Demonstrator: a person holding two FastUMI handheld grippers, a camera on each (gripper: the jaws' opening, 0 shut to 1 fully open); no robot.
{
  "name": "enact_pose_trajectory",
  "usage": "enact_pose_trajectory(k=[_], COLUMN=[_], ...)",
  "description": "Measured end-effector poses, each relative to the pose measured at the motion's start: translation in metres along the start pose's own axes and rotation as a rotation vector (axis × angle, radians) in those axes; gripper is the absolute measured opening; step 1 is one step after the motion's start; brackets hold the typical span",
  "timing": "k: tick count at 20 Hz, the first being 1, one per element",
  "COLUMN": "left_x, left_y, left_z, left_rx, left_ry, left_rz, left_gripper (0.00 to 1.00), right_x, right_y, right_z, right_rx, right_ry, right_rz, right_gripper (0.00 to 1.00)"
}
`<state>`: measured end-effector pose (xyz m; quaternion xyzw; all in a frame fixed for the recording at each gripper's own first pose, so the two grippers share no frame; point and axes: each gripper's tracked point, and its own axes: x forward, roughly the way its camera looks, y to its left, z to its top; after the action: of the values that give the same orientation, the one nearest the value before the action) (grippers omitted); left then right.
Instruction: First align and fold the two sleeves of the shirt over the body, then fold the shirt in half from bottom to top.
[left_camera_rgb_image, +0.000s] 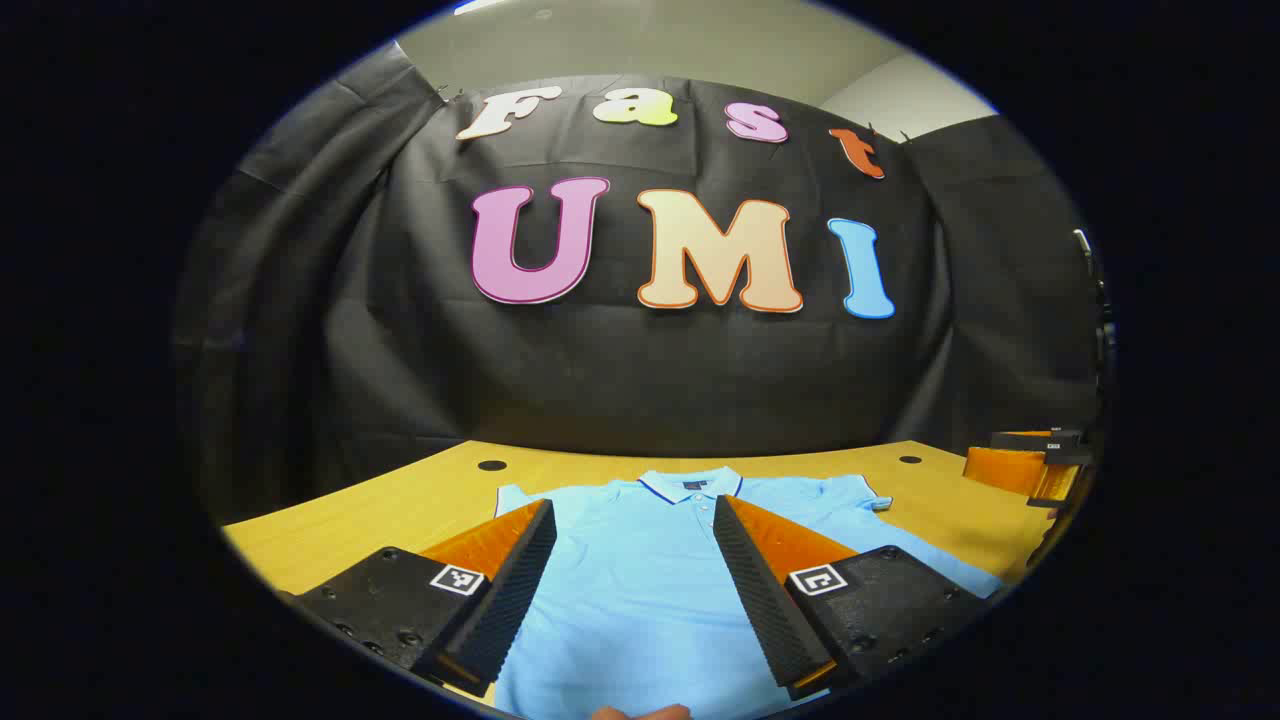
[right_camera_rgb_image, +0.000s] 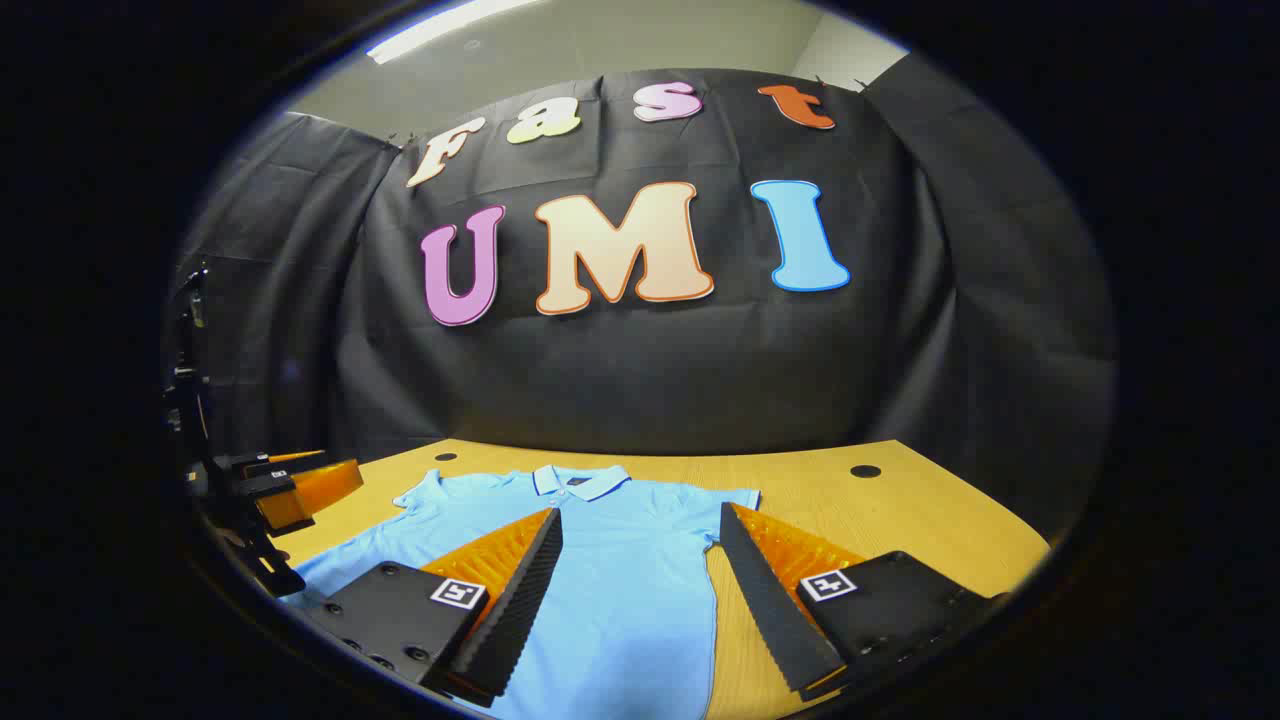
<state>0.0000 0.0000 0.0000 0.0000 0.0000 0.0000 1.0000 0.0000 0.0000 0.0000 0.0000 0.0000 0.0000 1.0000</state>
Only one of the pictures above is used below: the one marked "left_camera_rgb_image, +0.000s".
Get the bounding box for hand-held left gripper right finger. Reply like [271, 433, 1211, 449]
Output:
[712, 493, 991, 701]

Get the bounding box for light blue T-shirt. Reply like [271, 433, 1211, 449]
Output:
[492, 466, 1004, 720]

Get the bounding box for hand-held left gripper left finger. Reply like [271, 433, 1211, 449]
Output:
[283, 498, 559, 699]

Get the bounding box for black backdrop cloth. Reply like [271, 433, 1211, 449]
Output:
[172, 40, 1106, 526]

